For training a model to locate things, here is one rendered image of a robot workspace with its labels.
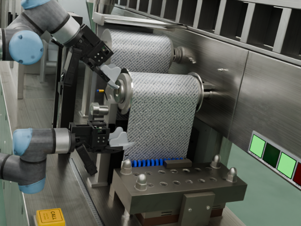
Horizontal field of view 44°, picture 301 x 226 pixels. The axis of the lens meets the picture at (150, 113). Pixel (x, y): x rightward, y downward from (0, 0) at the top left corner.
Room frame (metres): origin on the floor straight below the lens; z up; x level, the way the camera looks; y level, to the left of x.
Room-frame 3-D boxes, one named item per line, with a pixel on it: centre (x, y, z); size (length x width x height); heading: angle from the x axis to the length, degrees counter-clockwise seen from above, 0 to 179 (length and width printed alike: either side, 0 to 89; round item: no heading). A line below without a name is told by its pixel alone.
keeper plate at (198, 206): (0.97, -0.18, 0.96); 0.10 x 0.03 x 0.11; 116
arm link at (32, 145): (0.96, 0.32, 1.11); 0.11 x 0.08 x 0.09; 116
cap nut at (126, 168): (1.02, 0.05, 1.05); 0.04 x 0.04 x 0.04
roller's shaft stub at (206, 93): (1.27, -0.16, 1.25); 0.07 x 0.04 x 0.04; 116
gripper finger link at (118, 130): (1.09, 0.09, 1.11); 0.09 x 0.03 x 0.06; 118
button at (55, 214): (0.89, 0.23, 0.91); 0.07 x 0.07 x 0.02; 26
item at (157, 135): (1.14, -0.04, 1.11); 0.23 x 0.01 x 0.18; 116
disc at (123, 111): (1.14, 0.10, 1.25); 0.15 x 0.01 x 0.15; 26
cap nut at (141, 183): (0.94, -0.01, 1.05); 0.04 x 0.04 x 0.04
